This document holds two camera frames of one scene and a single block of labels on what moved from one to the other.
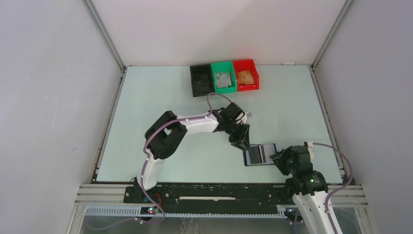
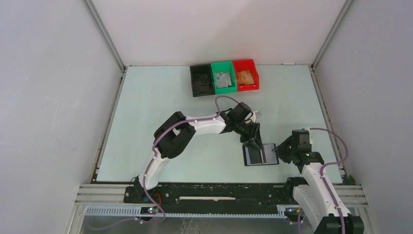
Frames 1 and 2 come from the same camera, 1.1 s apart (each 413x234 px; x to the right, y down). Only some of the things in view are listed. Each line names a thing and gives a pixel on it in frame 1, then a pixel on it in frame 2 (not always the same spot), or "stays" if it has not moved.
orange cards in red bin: (245, 77) stays
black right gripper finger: (281, 163) → (284, 156)
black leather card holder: (259, 154) stays
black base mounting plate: (212, 198) stays
